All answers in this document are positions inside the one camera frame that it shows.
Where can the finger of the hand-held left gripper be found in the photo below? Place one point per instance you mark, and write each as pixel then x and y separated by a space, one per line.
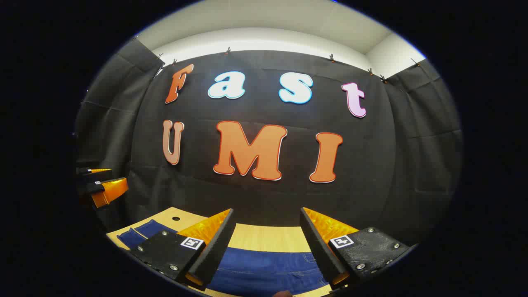
pixel 88 172
pixel 93 188

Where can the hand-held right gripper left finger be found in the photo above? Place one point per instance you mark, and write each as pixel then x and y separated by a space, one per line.
pixel 216 247

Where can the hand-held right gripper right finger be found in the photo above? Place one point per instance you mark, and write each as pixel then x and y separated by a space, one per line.
pixel 319 247

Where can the blue denim jeans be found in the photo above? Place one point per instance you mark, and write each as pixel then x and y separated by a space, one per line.
pixel 264 268

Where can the black backdrop cloth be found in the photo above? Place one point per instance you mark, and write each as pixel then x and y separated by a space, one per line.
pixel 264 194

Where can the row of small backdrop clips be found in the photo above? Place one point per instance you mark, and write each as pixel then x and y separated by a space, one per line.
pixel 227 50

